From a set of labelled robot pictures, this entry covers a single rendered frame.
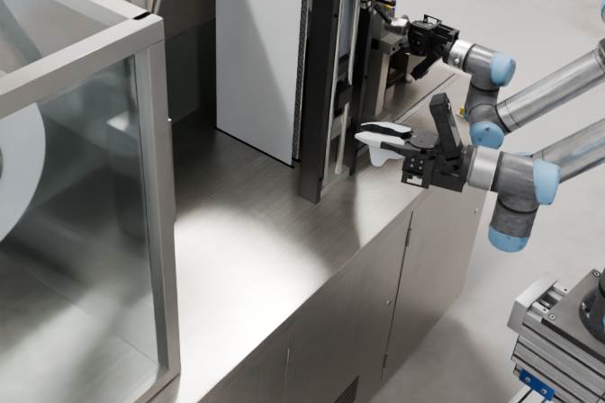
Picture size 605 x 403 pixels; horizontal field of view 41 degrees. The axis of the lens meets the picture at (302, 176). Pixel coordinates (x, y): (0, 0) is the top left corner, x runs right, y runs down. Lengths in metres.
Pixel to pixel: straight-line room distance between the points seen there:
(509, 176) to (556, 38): 3.34
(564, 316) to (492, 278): 1.25
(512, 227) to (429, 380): 1.26
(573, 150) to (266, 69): 0.71
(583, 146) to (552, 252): 1.72
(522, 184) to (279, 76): 0.65
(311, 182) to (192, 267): 0.34
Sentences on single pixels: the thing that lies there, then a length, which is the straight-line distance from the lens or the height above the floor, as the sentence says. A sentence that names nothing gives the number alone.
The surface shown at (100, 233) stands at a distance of 1.16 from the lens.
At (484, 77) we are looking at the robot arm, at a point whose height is 1.10.
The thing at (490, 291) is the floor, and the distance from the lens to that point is 3.03.
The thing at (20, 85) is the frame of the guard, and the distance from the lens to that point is 0.94.
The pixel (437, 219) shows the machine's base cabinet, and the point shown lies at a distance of 2.21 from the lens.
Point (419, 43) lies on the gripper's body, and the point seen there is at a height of 1.11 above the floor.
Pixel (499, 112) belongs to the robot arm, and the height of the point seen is 1.07.
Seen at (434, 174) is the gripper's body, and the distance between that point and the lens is 1.49.
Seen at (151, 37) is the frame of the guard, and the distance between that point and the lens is 1.05.
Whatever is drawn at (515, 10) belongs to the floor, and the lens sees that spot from 4.99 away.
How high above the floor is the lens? 2.08
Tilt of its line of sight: 38 degrees down
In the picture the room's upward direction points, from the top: 4 degrees clockwise
